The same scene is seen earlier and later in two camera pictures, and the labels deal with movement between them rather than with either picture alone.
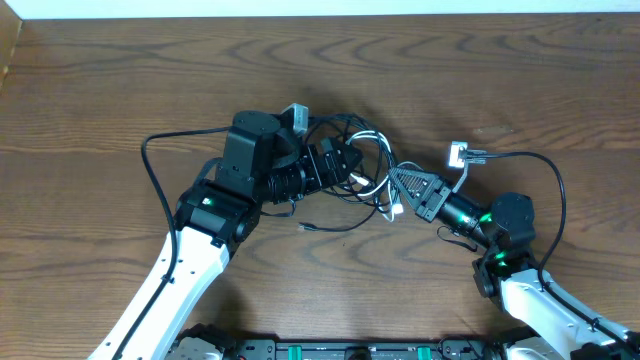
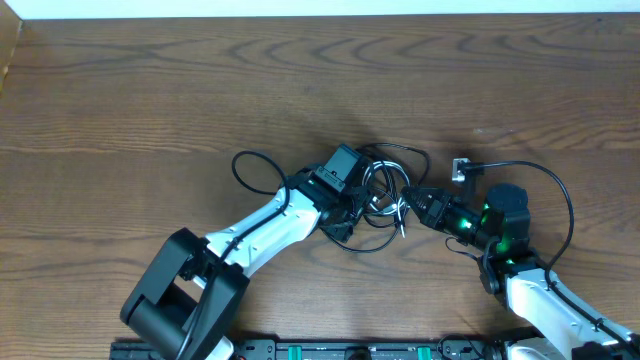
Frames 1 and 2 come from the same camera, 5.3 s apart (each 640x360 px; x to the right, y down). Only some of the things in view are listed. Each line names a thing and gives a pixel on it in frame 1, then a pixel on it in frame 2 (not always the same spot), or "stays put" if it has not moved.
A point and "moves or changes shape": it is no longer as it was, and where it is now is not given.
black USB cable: [377, 195] -> [397, 224]
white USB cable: [395, 208] moves or changes shape
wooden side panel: [10, 30] stays put
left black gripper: [315, 157] -> [343, 232]
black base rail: [352, 349] stays put
